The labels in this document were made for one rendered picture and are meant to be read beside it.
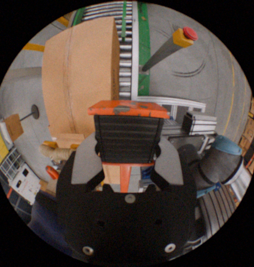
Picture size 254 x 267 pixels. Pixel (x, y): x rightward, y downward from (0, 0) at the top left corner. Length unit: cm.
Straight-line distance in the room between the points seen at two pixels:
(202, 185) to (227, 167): 10
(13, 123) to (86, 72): 179
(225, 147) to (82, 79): 54
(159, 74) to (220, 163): 130
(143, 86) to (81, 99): 105
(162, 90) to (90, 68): 118
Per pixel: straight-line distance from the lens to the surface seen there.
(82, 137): 103
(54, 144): 42
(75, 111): 42
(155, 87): 136
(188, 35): 43
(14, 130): 201
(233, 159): 31
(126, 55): 80
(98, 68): 37
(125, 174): 17
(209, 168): 31
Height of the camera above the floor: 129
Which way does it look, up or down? 59 degrees down
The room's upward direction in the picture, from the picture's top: 178 degrees counter-clockwise
